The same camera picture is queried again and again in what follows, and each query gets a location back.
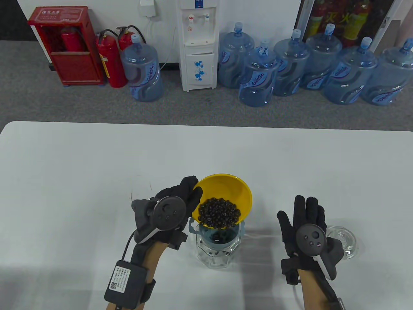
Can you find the person's right hand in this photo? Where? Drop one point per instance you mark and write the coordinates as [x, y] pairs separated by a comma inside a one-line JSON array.
[[298, 213]]

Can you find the person's left hand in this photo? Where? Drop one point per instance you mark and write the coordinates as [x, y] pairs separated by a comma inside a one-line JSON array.
[[188, 190]]

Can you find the yellow bowl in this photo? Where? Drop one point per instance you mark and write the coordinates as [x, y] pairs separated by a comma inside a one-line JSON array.
[[226, 187]]

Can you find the dark coffee beans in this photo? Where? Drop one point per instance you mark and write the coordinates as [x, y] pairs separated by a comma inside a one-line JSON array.
[[219, 213]]

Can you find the blue plastic funnel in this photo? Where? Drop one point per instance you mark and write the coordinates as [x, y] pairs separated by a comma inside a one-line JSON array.
[[206, 240]]

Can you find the clear glass jar lid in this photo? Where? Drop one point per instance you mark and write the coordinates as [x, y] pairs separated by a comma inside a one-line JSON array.
[[347, 240]]

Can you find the clear glass jar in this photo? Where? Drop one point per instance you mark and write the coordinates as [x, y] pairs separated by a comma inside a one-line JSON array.
[[219, 261]]

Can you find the person's right forearm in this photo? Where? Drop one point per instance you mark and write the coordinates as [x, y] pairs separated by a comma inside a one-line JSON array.
[[311, 290]]

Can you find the person's left forearm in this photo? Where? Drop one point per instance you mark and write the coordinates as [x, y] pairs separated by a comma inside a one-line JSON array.
[[155, 258]]

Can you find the black handheld controller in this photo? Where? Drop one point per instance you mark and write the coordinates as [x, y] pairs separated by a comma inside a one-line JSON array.
[[311, 240], [167, 213]]

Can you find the black wrist sensor box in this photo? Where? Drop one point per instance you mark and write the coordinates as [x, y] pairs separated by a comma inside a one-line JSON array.
[[341, 305], [125, 282]]

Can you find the blue water jug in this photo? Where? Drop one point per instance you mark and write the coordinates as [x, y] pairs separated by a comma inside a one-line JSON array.
[[143, 74]]

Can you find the row of blue water bottles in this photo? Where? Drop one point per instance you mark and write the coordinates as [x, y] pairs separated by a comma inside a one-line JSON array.
[[258, 80]]

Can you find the white water dispenser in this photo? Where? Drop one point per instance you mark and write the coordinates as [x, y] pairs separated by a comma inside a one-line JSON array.
[[198, 58]]

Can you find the red fire extinguisher cabinet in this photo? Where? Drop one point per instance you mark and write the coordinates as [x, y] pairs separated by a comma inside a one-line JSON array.
[[77, 69]]

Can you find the red yellow fire extinguisher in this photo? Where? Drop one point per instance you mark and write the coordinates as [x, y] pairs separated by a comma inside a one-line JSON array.
[[358, 19], [317, 13]]

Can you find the white wall box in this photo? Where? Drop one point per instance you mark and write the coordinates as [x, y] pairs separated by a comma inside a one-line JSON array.
[[148, 8]]

